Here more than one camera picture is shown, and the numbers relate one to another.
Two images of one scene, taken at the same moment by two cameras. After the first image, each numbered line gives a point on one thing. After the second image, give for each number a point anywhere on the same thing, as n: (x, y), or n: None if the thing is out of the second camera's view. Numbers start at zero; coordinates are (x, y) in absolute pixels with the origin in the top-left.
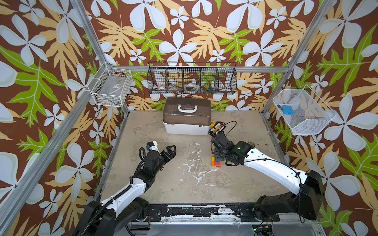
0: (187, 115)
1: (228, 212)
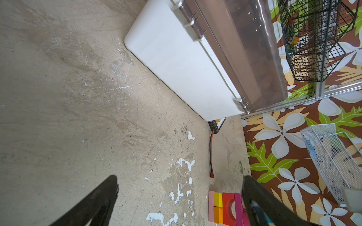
0: (226, 57)
1: None
